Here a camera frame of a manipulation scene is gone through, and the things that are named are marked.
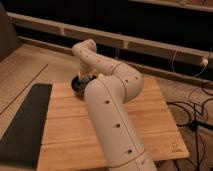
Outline dark grey furniture corner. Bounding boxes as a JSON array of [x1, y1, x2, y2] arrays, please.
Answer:
[[0, 2, 21, 62]]

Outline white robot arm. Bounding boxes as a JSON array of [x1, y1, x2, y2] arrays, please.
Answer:
[[72, 39, 157, 171]]

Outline black floor cables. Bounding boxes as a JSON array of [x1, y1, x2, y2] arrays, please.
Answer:
[[166, 81, 213, 171]]

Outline white power plug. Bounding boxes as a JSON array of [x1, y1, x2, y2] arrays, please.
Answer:
[[200, 58, 208, 66]]

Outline black floor mat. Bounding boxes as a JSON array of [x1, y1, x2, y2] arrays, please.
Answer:
[[0, 83, 52, 167]]

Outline white wall shelf rail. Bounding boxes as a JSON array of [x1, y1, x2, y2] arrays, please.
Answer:
[[7, 12, 213, 68]]

